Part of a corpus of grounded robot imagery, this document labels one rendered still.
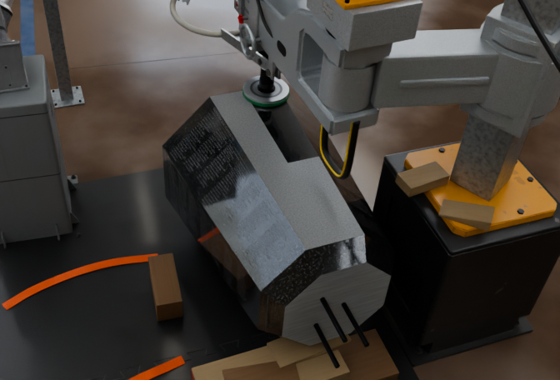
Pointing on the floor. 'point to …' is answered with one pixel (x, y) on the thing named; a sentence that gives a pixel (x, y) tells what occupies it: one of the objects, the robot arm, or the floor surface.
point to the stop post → (66, 97)
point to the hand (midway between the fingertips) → (183, 0)
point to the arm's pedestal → (32, 162)
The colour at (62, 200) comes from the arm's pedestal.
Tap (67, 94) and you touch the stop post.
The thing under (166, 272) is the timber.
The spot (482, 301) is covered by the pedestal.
